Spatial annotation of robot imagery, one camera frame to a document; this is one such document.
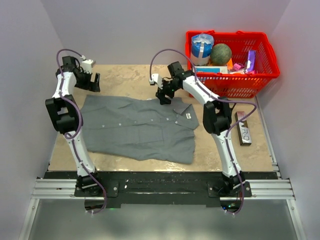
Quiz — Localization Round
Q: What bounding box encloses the red plastic basket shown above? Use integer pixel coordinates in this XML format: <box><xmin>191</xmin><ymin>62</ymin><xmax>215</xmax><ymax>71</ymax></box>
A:
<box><xmin>185</xmin><ymin>30</ymin><xmax>280</xmax><ymax>99</ymax></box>

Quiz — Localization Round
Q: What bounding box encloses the orange packet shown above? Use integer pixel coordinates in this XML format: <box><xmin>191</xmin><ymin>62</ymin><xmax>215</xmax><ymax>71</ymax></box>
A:
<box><xmin>207</xmin><ymin>58</ymin><xmax>234</xmax><ymax>73</ymax></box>

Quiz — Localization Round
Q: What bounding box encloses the aluminium rail frame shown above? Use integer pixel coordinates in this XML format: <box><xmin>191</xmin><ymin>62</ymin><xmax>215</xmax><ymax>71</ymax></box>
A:
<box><xmin>19</xmin><ymin>109</ymin><xmax>307</xmax><ymax>240</ymax></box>

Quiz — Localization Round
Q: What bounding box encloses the dark long box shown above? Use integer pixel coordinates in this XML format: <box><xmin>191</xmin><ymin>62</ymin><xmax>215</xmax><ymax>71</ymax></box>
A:
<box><xmin>234</xmin><ymin>111</ymin><xmax>252</xmax><ymax>146</ymax></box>

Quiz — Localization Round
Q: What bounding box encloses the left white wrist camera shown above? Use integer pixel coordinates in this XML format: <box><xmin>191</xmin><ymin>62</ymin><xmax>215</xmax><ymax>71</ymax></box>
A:
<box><xmin>80</xmin><ymin>59</ymin><xmax>96</xmax><ymax>74</ymax></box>

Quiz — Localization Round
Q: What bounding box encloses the green round ball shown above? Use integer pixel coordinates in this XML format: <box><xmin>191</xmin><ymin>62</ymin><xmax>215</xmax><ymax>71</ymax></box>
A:
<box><xmin>210</xmin><ymin>43</ymin><xmax>232</xmax><ymax>66</ymax></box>

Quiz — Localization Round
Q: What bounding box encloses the grey button shirt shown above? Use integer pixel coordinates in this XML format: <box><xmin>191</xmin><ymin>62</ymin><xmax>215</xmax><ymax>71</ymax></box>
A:
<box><xmin>81</xmin><ymin>95</ymin><xmax>199</xmax><ymax>165</ymax></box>

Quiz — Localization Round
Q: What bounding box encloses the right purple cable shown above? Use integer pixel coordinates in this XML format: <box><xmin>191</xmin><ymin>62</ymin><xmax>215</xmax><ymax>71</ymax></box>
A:
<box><xmin>149</xmin><ymin>48</ymin><xmax>258</xmax><ymax>216</ymax></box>

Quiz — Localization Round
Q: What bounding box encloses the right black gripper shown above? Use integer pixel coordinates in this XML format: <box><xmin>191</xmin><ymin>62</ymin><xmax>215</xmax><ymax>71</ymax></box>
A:
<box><xmin>155</xmin><ymin>78</ymin><xmax>180</xmax><ymax>105</ymax></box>

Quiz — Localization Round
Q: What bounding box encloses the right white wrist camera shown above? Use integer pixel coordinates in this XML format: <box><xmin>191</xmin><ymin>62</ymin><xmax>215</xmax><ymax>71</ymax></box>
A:
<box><xmin>149</xmin><ymin>73</ymin><xmax>163</xmax><ymax>89</ymax></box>

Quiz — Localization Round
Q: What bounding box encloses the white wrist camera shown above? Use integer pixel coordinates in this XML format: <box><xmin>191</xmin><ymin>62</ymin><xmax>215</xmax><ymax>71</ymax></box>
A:
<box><xmin>149</xmin><ymin>73</ymin><xmax>163</xmax><ymax>89</ymax></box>
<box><xmin>80</xmin><ymin>59</ymin><xmax>96</xmax><ymax>74</ymax></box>

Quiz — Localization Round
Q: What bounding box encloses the pink small packet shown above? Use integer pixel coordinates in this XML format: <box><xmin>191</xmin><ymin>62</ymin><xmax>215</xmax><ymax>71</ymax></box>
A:
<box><xmin>232</xmin><ymin>63</ymin><xmax>245</xmax><ymax>72</ymax></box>

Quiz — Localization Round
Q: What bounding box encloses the black square frame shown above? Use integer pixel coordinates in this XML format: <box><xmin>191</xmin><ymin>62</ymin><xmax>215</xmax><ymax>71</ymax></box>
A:
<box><xmin>230</xmin><ymin>102</ymin><xmax>237</xmax><ymax>113</ymax></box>

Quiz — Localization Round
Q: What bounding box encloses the white blue box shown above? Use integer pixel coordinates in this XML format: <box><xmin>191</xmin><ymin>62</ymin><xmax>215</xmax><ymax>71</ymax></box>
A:
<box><xmin>195</xmin><ymin>66</ymin><xmax>229</xmax><ymax>74</ymax></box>

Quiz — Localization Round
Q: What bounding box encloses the blue white wrapped roll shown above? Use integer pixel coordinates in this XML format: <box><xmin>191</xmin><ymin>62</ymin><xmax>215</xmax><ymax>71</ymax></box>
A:
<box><xmin>190</xmin><ymin>33</ymin><xmax>215</xmax><ymax>66</ymax></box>

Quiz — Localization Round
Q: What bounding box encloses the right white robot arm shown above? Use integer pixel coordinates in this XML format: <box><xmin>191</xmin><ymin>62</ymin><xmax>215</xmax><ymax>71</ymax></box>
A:
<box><xmin>149</xmin><ymin>61</ymin><xmax>246</xmax><ymax>197</ymax></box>

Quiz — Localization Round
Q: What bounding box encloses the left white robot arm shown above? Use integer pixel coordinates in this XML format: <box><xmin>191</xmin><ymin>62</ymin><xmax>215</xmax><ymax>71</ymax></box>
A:
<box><xmin>45</xmin><ymin>56</ymin><xmax>104</xmax><ymax>197</ymax></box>

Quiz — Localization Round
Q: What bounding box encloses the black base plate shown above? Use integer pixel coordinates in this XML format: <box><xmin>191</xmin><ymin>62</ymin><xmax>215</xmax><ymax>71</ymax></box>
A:
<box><xmin>43</xmin><ymin>171</ymin><xmax>279</xmax><ymax>210</ymax></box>

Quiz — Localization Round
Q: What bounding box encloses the purple snack packet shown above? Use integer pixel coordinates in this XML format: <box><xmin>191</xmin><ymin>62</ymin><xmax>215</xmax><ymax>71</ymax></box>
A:
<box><xmin>246</xmin><ymin>50</ymin><xmax>256</xmax><ymax>73</ymax></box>

